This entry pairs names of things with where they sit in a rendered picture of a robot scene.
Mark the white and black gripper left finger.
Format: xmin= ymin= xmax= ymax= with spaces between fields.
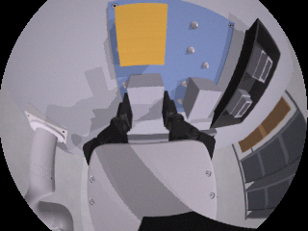
xmin=83 ymin=92 xmax=133 ymax=165

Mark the yellow-orange flat block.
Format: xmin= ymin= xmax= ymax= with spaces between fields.
xmin=115 ymin=3 xmax=167 ymax=66

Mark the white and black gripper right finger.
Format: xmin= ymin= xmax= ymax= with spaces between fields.
xmin=162 ymin=90 xmax=216 ymax=161

